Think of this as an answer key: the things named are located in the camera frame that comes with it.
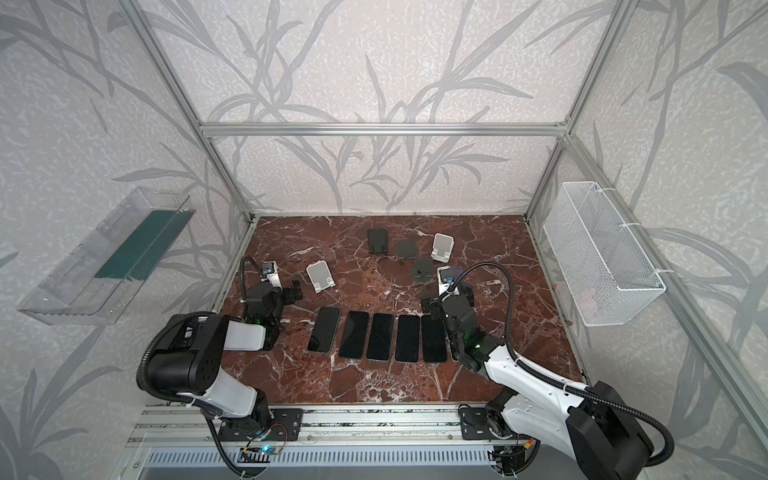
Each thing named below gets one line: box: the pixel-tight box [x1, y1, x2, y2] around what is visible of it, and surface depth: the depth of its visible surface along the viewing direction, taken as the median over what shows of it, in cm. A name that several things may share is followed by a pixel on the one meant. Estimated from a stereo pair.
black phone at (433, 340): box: [421, 315, 447, 363], surface depth 90 cm
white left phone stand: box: [306, 260, 336, 294], surface depth 99 cm
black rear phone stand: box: [367, 228, 388, 255], surface depth 110 cm
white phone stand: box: [430, 233, 455, 263], surface depth 107 cm
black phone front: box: [395, 314, 420, 363], surface depth 90 cm
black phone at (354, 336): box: [339, 311, 369, 359], surface depth 91 cm
